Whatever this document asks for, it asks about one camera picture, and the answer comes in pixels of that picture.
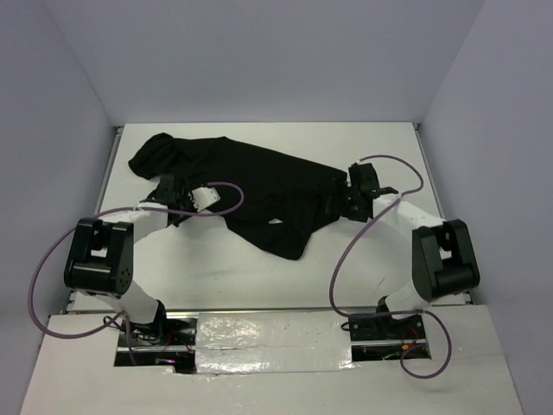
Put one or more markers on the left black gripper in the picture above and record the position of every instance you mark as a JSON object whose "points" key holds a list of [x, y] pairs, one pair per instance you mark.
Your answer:
{"points": [[185, 196]]}

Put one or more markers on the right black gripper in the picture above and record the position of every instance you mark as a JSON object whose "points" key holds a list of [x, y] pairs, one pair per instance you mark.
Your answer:
{"points": [[346, 188]]}

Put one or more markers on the black long sleeve shirt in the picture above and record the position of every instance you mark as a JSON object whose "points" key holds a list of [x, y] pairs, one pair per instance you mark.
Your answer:
{"points": [[272, 200]]}

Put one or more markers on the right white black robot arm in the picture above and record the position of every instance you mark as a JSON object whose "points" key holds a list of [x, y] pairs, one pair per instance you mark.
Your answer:
{"points": [[443, 261]]}

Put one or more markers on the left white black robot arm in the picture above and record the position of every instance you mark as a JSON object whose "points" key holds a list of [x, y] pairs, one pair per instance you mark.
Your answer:
{"points": [[100, 262]]}

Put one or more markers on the shiny silver tape sheet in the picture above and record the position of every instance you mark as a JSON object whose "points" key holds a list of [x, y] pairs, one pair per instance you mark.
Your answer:
{"points": [[271, 342]]}

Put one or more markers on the white foam front board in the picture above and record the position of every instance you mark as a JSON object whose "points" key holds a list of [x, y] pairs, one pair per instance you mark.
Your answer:
{"points": [[466, 374]]}

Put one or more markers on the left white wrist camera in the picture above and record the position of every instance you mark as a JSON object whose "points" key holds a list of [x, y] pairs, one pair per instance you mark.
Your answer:
{"points": [[203, 198]]}

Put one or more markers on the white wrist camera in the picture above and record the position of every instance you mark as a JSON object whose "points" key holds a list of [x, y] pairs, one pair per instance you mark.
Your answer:
{"points": [[203, 198], [355, 165]]}

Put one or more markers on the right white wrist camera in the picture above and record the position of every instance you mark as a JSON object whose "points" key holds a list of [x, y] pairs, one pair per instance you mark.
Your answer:
{"points": [[355, 165]]}

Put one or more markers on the left aluminium table rail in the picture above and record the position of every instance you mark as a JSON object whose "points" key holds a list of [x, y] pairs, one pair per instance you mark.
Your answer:
{"points": [[118, 133]]}

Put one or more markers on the aluminium table rail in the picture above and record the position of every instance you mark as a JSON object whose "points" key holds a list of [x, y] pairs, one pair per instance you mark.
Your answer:
{"points": [[118, 133], [448, 159]]}

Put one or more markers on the right aluminium table rail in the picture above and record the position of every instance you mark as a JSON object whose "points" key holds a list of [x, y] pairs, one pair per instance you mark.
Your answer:
{"points": [[448, 159]]}

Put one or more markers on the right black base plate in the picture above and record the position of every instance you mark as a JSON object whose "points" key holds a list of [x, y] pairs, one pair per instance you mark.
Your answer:
{"points": [[383, 328]]}

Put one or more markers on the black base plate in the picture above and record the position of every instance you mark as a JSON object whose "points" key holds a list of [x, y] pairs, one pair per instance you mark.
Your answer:
{"points": [[383, 328], [180, 331]]}

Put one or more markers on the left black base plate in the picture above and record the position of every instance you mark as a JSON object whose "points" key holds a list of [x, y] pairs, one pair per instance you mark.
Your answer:
{"points": [[180, 331]]}

